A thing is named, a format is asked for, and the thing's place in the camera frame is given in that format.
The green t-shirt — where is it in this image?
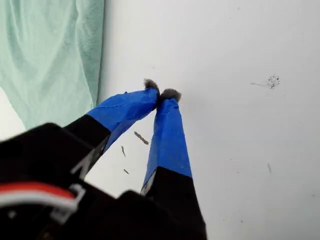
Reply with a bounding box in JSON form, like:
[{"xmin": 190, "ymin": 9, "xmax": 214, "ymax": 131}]
[{"xmin": 0, "ymin": 0, "xmax": 106, "ymax": 131}]

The arm red white wire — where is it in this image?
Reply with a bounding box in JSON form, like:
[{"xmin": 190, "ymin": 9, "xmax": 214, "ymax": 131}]
[{"xmin": 0, "ymin": 181, "xmax": 77, "ymax": 210}]

